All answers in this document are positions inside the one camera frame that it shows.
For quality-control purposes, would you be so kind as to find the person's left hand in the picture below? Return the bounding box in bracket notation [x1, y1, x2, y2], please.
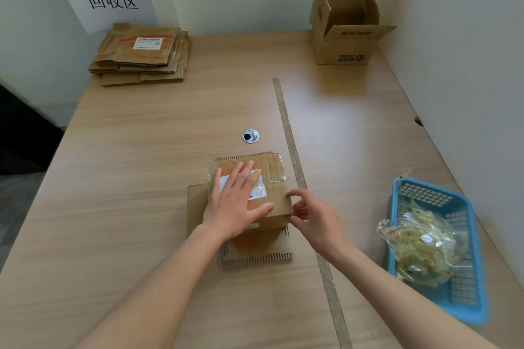
[202, 161, 274, 241]

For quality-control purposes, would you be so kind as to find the person's right hand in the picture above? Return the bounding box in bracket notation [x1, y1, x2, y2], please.
[286, 188, 350, 260]

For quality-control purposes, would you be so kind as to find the taped cardboard box with label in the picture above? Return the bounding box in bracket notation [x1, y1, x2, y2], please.
[187, 152, 295, 271]

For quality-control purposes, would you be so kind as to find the person's right forearm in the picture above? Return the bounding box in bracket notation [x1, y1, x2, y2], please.
[316, 243, 498, 349]

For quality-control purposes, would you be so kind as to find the person's left forearm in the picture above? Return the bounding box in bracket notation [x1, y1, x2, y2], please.
[72, 224, 230, 349]

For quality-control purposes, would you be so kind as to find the crumpled clear tape wad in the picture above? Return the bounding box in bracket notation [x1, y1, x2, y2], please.
[377, 193, 471, 289]

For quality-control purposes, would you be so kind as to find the stack of flattened cardboard boxes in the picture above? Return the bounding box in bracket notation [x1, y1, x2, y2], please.
[88, 22, 190, 87]

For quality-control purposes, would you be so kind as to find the blue plastic basket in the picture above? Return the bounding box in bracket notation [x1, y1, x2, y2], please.
[386, 176, 490, 326]

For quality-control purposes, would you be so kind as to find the open empty cardboard box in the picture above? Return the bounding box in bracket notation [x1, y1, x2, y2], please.
[309, 0, 397, 66]

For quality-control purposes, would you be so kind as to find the black furniture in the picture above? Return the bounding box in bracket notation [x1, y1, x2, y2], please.
[0, 82, 64, 177]

